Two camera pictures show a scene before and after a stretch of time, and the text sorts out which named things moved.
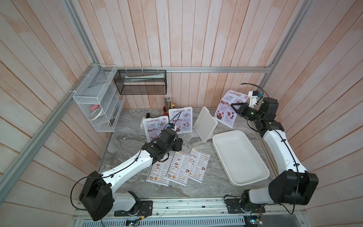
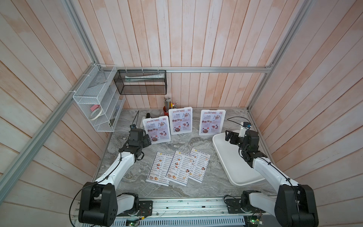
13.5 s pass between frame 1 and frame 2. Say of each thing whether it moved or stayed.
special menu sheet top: stayed
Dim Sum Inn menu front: stayed
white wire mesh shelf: stayed
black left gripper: moved
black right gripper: moved
